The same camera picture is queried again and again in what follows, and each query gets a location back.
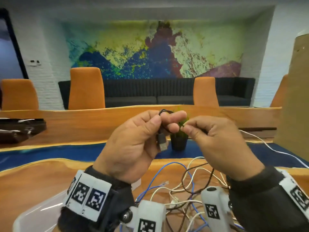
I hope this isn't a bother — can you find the colourful abstract wall painting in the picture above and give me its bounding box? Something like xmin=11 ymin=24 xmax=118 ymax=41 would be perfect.
xmin=64 ymin=19 xmax=247 ymax=80

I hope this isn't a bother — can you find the long white charging cable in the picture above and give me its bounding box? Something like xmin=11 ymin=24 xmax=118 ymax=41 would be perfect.
xmin=239 ymin=130 xmax=309 ymax=169

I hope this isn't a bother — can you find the clear plastic container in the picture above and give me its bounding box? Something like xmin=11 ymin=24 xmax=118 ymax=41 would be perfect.
xmin=12 ymin=179 xmax=142 ymax=232

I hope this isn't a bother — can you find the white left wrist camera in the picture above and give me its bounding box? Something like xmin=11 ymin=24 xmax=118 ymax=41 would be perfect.
xmin=120 ymin=200 xmax=167 ymax=232

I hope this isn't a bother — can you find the green potted plant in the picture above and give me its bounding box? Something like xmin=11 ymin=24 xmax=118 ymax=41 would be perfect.
xmin=170 ymin=107 xmax=190 ymax=151

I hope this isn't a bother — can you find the black sofa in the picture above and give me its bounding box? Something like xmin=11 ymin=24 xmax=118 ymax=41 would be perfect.
xmin=58 ymin=77 xmax=256 ymax=110

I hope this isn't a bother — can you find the dark framed glass door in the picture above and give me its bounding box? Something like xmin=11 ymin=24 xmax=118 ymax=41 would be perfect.
xmin=0 ymin=8 xmax=29 ymax=109

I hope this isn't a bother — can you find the person's left hand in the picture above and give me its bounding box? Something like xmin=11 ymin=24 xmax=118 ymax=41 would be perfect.
xmin=93 ymin=110 xmax=188 ymax=184

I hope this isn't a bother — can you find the tangle of mixed cables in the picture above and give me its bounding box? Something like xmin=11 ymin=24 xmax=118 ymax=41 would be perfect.
xmin=135 ymin=156 xmax=244 ymax=232

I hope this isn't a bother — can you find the person's right hand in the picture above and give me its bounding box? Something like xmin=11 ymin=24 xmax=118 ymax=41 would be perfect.
xmin=180 ymin=115 xmax=265 ymax=181

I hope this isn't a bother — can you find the wooden table with blue inlay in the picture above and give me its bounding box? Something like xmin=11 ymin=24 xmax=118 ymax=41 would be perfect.
xmin=0 ymin=105 xmax=309 ymax=232

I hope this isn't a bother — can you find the thin black cable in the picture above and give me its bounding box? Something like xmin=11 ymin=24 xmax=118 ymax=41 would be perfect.
xmin=156 ymin=108 xmax=216 ymax=195

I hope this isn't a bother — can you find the orange chair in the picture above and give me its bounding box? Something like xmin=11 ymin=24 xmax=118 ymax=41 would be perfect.
xmin=270 ymin=74 xmax=289 ymax=108
xmin=0 ymin=79 xmax=39 ymax=111
xmin=193 ymin=76 xmax=220 ymax=107
xmin=68 ymin=67 xmax=106 ymax=110

